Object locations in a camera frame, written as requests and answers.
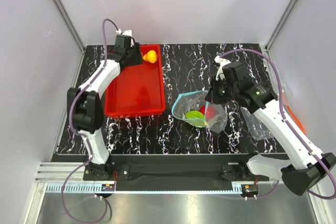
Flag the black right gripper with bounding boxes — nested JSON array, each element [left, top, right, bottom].
[[205, 76, 238, 105]]

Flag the red plastic tray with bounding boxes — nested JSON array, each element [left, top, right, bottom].
[[104, 44, 166, 119]]

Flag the red apple toy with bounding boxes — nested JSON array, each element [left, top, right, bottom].
[[199, 105, 216, 120]]

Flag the clear blue zip bag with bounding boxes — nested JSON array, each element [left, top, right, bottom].
[[171, 91, 227, 133]]

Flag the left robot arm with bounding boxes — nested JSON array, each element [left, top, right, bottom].
[[67, 33, 143, 180]]

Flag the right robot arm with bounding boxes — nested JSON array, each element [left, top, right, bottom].
[[205, 59, 335, 196]]

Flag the yellow pear toy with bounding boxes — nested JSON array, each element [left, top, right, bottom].
[[142, 50, 158, 64]]

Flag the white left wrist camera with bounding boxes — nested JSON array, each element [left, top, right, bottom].
[[116, 29, 132, 37]]

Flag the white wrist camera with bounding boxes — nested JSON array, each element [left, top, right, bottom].
[[116, 29, 132, 37], [214, 56, 231, 81]]

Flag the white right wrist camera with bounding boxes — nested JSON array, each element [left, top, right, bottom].
[[214, 56, 231, 81]]

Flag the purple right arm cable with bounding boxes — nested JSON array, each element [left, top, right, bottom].
[[219, 49, 336, 200]]

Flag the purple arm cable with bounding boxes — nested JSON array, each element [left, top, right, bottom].
[[60, 18, 124, 221], [219, 49, 336, 200]]

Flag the left aluminium frame post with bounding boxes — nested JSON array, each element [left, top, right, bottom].
[[52, 0, 86, 52]]

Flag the aluminium frame post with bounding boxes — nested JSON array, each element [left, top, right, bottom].
[[52, 0, 86, 52], [265, 0, 299, 51]]

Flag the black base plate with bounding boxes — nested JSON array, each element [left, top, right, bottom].
[[83, 154, 256, 182]]

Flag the right aluminium frame post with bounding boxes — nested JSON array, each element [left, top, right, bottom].
[[265, 0, 299, 51]]

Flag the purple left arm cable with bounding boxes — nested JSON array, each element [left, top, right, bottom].
[[60, 18, 124, 221]]

